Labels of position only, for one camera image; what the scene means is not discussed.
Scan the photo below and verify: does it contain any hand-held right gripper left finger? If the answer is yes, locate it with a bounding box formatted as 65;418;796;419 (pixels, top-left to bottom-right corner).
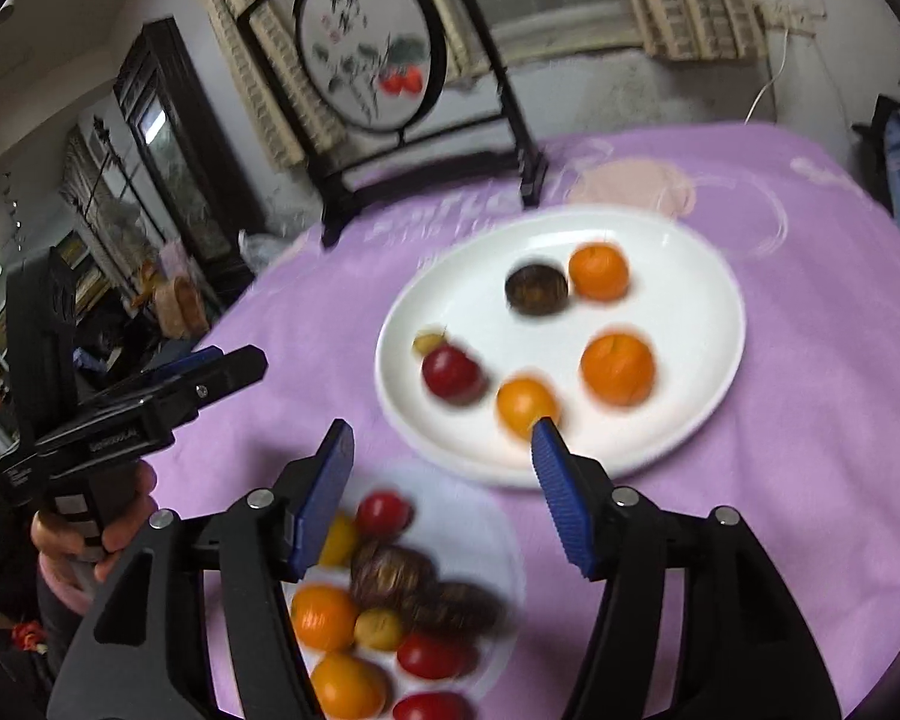
45;418;356;720

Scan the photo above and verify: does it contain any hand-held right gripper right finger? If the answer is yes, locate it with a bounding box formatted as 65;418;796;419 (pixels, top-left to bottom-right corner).
529;417;845;720

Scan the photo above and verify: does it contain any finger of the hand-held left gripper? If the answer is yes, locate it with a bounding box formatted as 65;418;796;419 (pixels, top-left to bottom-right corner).
146;347;224;385
139;345;269;430

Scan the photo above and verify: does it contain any small white plate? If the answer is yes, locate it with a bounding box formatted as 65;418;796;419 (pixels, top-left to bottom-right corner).
274;457;526;720

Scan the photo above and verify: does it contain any large white plate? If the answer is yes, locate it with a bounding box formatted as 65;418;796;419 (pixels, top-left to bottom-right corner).
375;204;747;490

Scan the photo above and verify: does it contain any person's left forearm pink sleeve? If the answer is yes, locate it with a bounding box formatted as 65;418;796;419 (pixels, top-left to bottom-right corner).
36;551;104;616

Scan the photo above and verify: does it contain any person's left hand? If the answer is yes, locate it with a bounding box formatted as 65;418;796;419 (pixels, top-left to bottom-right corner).
30;460;158;580

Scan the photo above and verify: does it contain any red plum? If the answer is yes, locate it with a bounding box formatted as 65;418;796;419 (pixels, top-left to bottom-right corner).
355;491;413;539
391;691;475;720
396;632;475;680

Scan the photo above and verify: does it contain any dark brown round fruit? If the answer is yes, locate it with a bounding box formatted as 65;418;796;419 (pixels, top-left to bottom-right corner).
349;538;440;610
403;581;505;635
504;261;570;316

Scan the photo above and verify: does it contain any clear plastic bag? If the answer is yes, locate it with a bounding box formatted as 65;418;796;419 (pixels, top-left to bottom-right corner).
236;231;295;275

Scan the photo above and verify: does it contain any large orange mandarin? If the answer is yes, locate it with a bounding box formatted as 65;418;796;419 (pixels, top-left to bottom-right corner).
580;330;656;407

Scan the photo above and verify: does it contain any red apple on large plate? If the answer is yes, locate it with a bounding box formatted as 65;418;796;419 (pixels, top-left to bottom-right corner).
421;345;488;404

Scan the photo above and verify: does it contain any dark wooden cabinet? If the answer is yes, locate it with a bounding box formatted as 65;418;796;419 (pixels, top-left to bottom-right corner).
112;15;265;310

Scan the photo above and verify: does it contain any small orange mandarin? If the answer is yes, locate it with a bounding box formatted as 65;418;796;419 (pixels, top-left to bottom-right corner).
568;241;631;302

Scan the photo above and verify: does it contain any beige patterned curtain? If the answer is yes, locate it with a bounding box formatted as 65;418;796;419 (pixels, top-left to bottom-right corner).
615;0;770;61
172;0;346;170

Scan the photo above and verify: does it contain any round painted screen on stand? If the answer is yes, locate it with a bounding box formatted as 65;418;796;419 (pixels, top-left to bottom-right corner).
236;0;548;250

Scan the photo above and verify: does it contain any white cable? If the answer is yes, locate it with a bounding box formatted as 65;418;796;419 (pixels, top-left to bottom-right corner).
746;0;818;125

